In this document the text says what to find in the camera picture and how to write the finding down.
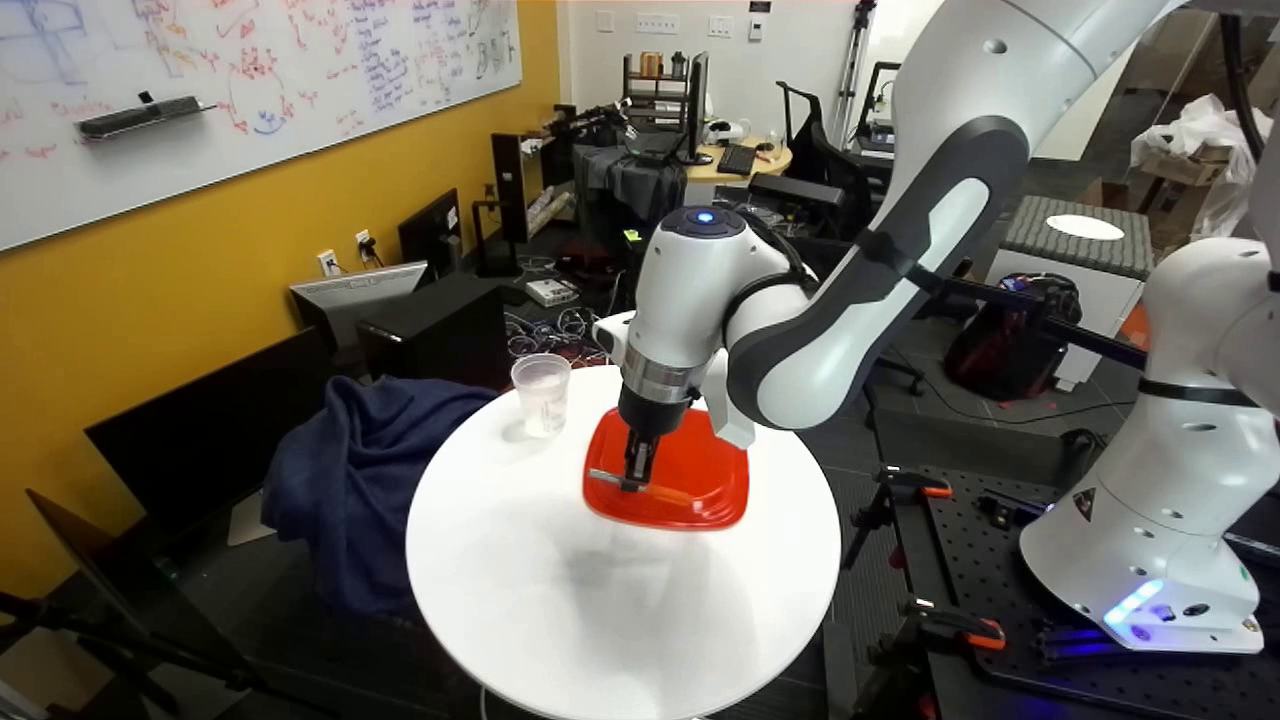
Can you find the dark blue cloth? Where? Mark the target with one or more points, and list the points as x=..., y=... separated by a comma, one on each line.
x=346, y=480

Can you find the orange capped grey pen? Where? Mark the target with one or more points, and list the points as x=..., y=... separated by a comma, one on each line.
x=673, y=498

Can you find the black shelf with boxes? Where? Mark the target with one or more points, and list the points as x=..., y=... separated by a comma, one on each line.
x=663, y=87

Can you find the black and red bag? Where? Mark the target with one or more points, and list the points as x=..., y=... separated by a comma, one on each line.
x=1015, y=332

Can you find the black perforated breadboard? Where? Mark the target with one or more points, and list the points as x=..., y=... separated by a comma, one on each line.
x=1066, y=664

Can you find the white box round top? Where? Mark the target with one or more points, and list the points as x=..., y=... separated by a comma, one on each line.
x=1080, y=243

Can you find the clear plastic cup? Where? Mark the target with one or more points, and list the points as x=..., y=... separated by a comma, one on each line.
x=540, y=393

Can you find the black whiteboard eraser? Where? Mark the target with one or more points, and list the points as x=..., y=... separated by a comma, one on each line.
x=142, y=114

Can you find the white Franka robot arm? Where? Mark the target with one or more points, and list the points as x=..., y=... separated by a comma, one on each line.
x=987, y=81

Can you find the black flat panel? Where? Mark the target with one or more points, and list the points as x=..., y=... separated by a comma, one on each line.
x=202, y=426

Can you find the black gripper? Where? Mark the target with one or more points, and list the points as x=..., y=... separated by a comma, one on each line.
x=645, y=421

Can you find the wall whiteboard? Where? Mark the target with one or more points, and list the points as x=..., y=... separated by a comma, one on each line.
x=202, y=81

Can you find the red bowl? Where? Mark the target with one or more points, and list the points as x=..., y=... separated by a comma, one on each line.
x=693, y=465

